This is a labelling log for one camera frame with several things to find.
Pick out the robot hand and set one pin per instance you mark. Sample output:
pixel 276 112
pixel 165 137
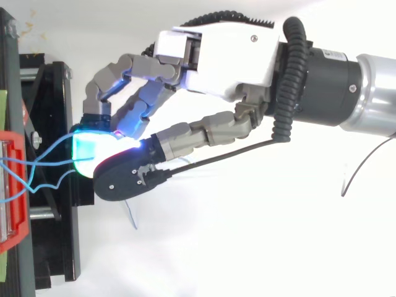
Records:
pixel 229 58

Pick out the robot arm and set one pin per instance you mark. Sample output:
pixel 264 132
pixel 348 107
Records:
pixel 334 89

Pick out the black stand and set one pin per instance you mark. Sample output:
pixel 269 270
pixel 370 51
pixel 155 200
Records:
pixel 46 185

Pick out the red bin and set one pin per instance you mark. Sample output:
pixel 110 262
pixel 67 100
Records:
pixel 14 185

